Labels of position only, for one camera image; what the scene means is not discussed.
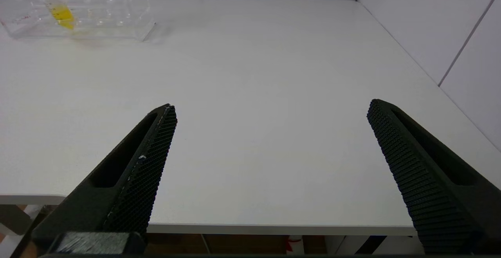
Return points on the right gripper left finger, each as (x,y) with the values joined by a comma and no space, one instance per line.
(133,187)

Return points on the small red object under table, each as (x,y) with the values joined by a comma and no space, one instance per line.
(291,244)

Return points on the black diagonal bar under table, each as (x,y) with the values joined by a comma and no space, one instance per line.
(372,245)

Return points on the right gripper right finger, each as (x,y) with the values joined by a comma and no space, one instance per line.
(426,179)

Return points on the clear acrylic test tube rack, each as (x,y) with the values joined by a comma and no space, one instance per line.
(117,19)

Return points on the yellow pigment test tube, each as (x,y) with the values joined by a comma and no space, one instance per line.
(62,15)

